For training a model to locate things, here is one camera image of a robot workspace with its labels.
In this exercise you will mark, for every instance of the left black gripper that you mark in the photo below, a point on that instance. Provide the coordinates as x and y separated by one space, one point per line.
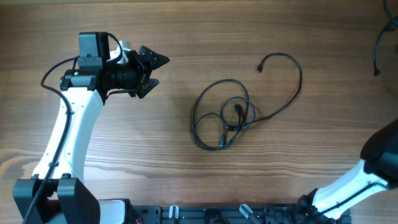
148 66

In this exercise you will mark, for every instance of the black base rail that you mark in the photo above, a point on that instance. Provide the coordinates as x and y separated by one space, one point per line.
269 214

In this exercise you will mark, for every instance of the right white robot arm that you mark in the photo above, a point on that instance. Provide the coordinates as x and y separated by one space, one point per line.
375 172

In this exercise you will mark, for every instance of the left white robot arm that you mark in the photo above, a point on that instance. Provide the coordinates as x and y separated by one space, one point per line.
55 193

